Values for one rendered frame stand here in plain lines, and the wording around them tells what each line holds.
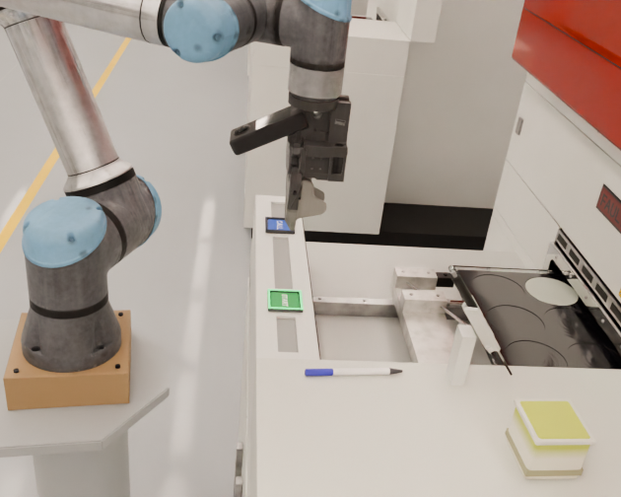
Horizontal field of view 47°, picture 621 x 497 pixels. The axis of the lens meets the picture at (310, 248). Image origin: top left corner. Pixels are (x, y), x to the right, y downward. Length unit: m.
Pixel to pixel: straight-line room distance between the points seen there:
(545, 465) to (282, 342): 0.41
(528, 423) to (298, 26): 0.57
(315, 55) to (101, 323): 0.52
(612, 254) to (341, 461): 0.68
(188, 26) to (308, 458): 0.52
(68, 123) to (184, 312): 1.72
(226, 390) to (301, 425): 1.52
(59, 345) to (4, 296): 1.85
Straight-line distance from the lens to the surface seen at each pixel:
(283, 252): 1.30
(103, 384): 1.15
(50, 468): 1.30
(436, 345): 1.26
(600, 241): 1.40
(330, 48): 0.96
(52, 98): 1.16
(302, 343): 1.07
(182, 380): 2.49
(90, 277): 1.09
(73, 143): 1.17
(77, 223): 1.07
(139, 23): 0.91
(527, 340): 1.30
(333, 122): 1.01
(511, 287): 1.44
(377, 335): 1.36
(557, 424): 0.93
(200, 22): 0.85
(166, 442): 2.28
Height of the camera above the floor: 1.61
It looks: 29 degrees down
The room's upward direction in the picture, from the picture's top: 6 degrees clockwise
